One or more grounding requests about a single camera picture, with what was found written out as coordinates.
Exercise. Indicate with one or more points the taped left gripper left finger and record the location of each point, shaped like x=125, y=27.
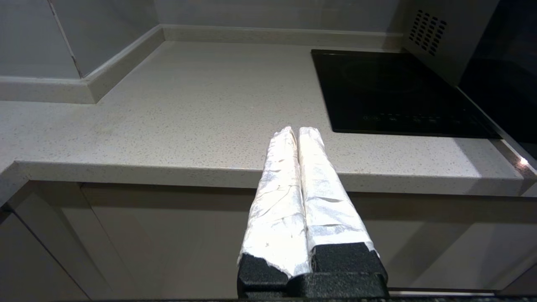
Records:
x=277, y=201

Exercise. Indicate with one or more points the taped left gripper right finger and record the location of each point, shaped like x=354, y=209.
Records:
x=327, y=201

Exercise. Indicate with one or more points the microwave door with dark glass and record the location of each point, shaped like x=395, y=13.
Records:
x=507, y=75

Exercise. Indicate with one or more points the black induction cooktop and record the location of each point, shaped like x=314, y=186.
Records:
x=390, y=92

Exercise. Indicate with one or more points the beige cabinet corner panel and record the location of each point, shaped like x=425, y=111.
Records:
x=71, y=235

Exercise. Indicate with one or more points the grey side cabinet door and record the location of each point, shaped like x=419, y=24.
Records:
x=29, y=268

